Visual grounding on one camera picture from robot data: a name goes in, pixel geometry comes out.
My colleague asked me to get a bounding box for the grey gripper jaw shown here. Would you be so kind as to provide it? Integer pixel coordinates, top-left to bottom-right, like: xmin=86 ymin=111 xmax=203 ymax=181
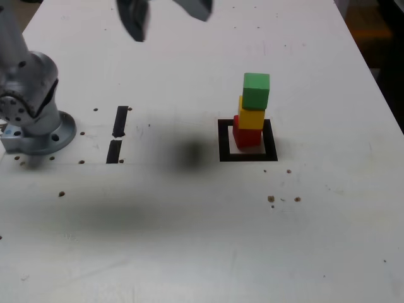
xmin=171 ymin=0 xmax=216 ymax=23
xmin=116 ymin=0 xmax=152 ymax=43

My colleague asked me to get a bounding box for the green cube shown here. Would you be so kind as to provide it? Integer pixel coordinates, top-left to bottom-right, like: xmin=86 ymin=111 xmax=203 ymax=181
xmin=242 ymin=72 xmax=271 ymax=112

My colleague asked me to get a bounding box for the yellow cube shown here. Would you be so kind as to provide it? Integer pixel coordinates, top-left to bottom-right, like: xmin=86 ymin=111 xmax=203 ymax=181
xmin=237 ymin=95 xmax=266 ymax=131

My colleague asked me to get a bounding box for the red cube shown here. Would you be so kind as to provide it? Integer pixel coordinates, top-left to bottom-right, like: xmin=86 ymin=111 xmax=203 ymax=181
xmin=232 ymin=114 xmax=263 ymax=150

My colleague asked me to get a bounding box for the black tape strip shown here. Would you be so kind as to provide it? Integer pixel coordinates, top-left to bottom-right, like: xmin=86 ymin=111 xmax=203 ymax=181
xmin=105 ymin=105 xmax=129 ymax=165

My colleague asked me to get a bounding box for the black tape square outline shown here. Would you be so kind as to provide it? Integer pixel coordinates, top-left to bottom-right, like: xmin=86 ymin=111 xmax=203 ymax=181
xmin=217 ymin=118 xmax=279 ymax=163

